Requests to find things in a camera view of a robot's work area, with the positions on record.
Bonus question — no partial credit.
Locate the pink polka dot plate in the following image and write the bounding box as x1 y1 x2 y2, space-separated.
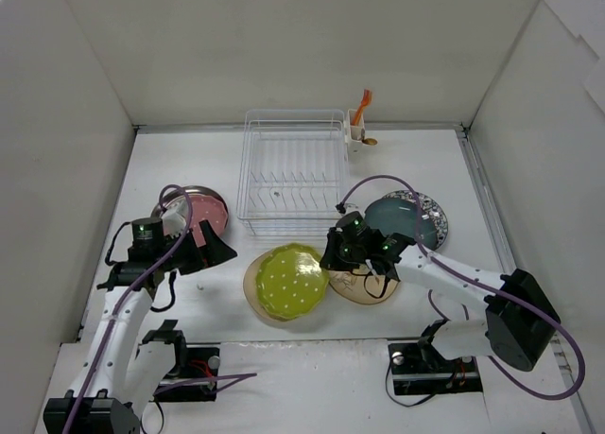
191 194 229 235

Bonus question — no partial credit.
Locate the green polka dot plate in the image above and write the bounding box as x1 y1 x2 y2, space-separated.
254 243 330 321

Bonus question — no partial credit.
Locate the brown rimmed cream plate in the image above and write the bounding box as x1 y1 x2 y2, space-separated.
151 185 229 218

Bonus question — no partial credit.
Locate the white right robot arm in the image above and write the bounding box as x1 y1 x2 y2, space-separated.
320 220 562 372

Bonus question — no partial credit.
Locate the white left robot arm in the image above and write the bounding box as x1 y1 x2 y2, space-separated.
43 217 237 433

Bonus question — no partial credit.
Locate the beige bird plate right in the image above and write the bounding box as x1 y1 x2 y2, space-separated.
329 271 399 305

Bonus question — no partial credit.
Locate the beige bird plate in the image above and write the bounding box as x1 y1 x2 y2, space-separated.
329 271 399 305
242 252 285 326

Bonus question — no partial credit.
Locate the beige bird plate left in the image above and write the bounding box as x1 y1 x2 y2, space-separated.
242 252 285 326

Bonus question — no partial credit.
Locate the dark teal plate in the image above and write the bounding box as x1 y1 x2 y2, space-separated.
365 198 439 250

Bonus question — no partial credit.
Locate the black white patterned plate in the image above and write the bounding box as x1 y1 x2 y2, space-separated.
383 190 449 251

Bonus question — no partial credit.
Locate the wooden spoon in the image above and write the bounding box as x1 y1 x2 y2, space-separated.
361 138 378 146

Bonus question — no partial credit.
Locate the white cutlery holder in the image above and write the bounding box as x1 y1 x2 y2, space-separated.
344 109 365 155

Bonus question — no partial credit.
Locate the orange plastic fork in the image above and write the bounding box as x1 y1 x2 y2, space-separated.
351 89 372 126

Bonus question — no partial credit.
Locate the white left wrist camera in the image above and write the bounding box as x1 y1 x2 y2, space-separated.
161 200 188 237

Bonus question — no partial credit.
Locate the white wire dish rack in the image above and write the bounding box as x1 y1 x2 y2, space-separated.
236 109 349 239

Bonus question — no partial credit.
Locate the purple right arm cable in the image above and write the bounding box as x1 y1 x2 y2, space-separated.
340 174 586 402

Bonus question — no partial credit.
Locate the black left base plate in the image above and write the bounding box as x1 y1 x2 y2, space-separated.
155 345 220 403

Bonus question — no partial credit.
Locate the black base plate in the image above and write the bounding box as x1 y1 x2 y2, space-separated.
155 345 220 403
387 342 483 397

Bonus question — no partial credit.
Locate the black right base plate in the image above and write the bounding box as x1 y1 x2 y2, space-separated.
387 342 483 397

